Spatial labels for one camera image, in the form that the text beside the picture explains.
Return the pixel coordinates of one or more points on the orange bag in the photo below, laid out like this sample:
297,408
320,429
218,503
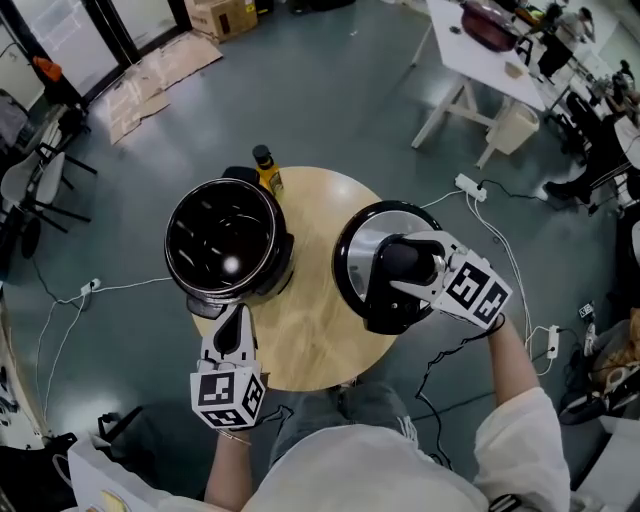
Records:
47,69

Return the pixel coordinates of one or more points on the plate with thick bread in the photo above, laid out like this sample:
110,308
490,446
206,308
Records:
112,502

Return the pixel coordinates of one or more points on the white waste bin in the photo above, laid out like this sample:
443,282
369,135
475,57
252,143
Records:
515,127

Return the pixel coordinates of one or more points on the grey chair with black legs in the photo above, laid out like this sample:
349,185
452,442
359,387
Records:
40,180

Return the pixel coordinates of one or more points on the person's left forearm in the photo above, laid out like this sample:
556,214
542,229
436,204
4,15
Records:
227,475

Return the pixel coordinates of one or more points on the pressure cooker lid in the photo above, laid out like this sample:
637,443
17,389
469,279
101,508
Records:
360,245

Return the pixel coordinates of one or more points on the glass entrance door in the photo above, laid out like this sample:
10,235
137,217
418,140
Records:
75,40

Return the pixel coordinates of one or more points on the person's grey jeans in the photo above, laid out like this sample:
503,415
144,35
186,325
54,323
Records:
365,405

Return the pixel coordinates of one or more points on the small brown box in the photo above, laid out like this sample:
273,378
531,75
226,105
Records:
516,70

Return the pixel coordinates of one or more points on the white trestle table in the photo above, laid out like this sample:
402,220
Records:
480,60

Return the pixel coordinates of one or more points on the person's right forearm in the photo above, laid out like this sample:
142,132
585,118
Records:
510,355

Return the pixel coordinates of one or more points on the black electric pressure cooker pot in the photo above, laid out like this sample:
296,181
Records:
225,240

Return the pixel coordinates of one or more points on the flattened cardboard sheets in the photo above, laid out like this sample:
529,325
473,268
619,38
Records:
150,85

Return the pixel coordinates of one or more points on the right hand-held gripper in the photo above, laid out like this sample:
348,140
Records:
475,292

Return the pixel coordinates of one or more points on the large cardboard box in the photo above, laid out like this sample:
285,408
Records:
220,17

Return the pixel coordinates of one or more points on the maroon cooking pot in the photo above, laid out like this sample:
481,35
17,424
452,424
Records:
490,25

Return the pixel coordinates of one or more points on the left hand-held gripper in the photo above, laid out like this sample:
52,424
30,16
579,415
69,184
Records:
225,395

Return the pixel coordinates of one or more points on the person's white shirt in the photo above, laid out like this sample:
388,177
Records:
375,475

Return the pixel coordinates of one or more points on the round wooden side table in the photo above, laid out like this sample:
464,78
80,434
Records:
320,300

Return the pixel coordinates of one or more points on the yellow bottle with black cap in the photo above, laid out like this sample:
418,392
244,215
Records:
267,172

